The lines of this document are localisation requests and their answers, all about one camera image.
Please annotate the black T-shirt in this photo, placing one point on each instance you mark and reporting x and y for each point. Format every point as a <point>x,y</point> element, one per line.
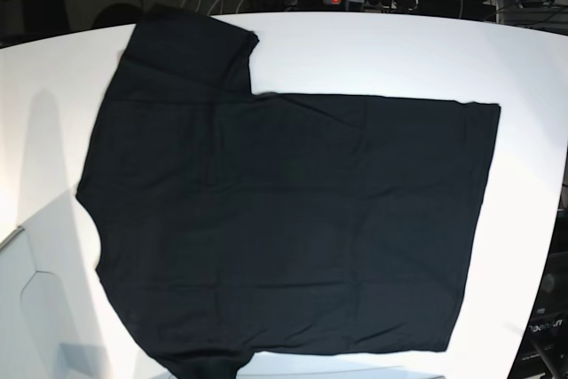
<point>232,223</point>

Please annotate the black power strip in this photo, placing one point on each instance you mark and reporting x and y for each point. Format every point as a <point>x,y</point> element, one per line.
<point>373,6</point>

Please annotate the black equipment box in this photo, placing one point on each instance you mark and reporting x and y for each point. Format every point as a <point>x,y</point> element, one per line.
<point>543,349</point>

